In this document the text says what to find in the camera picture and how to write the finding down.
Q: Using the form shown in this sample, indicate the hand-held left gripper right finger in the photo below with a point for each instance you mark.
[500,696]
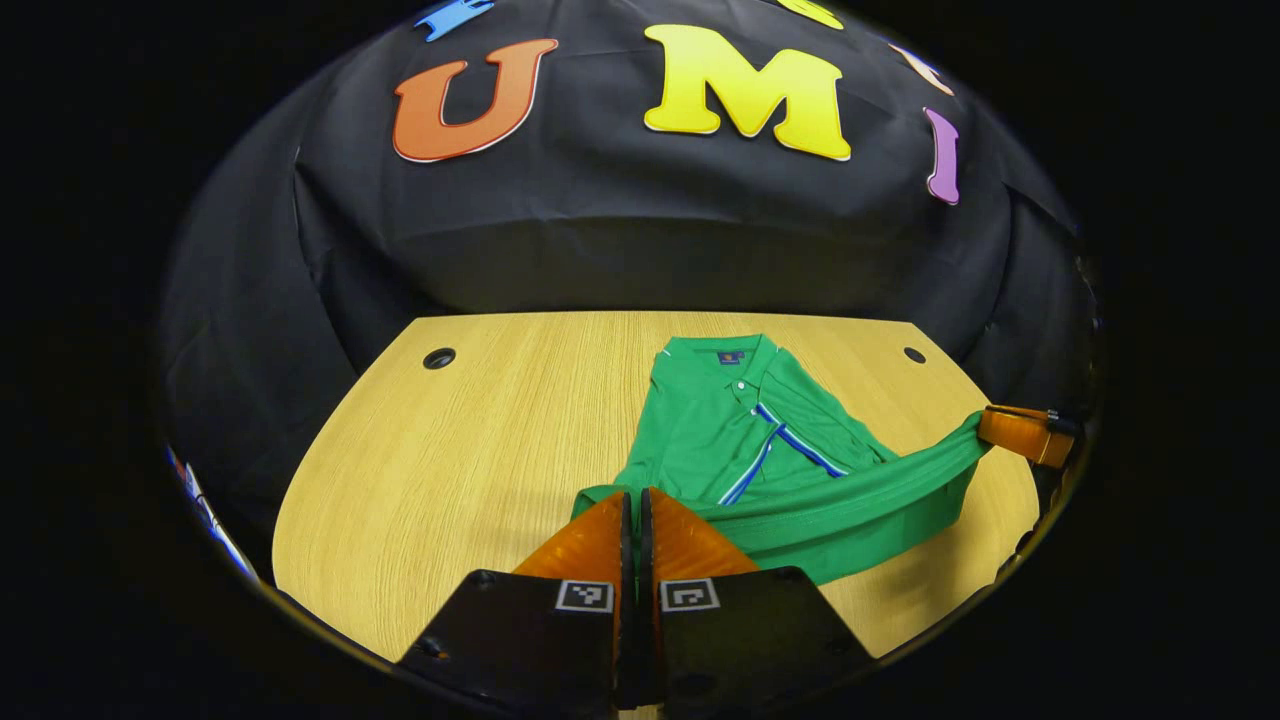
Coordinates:
[750,640]

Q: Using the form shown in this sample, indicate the green T-shirt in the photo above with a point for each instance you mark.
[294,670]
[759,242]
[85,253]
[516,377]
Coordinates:
[800,500]

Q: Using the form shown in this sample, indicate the blue and white strip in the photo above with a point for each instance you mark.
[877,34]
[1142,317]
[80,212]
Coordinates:
[210,520]

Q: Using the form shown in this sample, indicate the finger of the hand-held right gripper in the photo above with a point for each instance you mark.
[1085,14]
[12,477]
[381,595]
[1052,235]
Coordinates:
[1020,435]

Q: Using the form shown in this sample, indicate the black backdrop cloth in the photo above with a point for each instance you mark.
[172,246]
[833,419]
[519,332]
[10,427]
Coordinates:
[640,250]

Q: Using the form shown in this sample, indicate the black table hole cover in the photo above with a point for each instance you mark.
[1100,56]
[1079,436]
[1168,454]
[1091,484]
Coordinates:
[914,354]

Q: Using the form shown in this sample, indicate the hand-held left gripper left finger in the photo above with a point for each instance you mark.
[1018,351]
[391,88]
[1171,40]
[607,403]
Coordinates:
[520,640]

